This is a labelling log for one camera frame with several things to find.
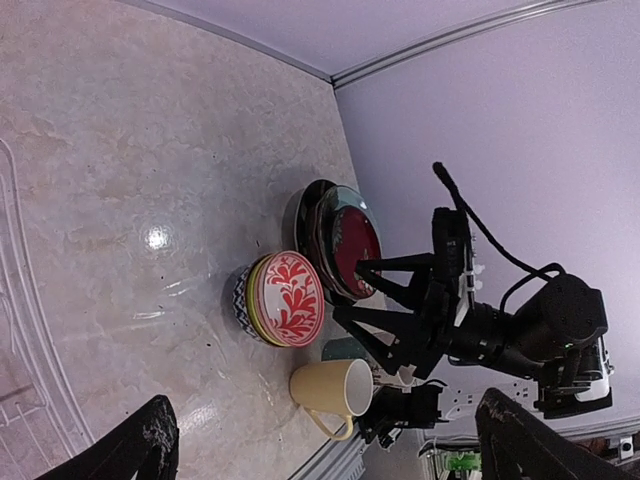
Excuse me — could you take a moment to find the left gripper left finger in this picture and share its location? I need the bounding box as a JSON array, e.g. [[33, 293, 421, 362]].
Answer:
[[41, 395, 179, 479]]

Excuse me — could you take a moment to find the white wire dish rack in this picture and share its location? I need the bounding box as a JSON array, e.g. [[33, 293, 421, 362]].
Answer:
[[1, 142, 93, 456]]

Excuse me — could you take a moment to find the green bowl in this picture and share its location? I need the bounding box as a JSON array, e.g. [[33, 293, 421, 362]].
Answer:
[[246, 255, 280, 347]]

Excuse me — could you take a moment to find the small black square plate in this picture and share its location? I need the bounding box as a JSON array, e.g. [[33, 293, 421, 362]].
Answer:
[[331, 206, 381, 299]]

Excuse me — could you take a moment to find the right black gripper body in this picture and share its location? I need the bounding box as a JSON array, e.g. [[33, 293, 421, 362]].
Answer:
[[412, 280, 500, 365]]

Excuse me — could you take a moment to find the blue white patterned bowl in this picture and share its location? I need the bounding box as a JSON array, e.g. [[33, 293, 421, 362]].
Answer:
[[232, 265, 263, 342]]

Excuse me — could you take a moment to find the black striped rim plate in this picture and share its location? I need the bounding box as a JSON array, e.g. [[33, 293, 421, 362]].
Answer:
[[293, 179, 346, 305]]

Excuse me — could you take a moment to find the light green flower plate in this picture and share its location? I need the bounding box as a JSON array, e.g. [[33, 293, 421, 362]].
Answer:
[[316, 185, 378, 301]]

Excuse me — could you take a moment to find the right aluminium corner post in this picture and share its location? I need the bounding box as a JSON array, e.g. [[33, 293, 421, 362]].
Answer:
[[330, 0, 598, 92]]

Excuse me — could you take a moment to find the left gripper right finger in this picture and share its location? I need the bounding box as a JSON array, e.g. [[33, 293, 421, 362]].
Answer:
[[475, 388, 633, 480]]

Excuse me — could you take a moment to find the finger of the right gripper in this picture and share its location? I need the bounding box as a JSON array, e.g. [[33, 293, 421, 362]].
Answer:
[[332, 306, 445, 380], [355, 253, 435, 311]]

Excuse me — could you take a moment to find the aluminium front rail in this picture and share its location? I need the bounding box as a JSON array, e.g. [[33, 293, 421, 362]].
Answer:
[[289, 429, 368, 480]]

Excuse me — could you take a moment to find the teal patterned mug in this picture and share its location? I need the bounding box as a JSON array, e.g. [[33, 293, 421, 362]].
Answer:
[[321, 336, 380, 371]]

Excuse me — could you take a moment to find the red white floral teacup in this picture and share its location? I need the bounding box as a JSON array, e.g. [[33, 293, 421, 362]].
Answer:
[[251, 250, 325, 348]]

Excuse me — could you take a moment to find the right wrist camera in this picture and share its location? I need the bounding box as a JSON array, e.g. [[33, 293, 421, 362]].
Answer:
[[432, 207, 484, 327]]

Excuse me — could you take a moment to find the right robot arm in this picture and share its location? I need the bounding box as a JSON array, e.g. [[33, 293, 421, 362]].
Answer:
[[333, 162, 613, 419]]

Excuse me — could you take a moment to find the pale yellow mug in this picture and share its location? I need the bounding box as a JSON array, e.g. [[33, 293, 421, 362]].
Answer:
[[289, 359, 374, 441]]

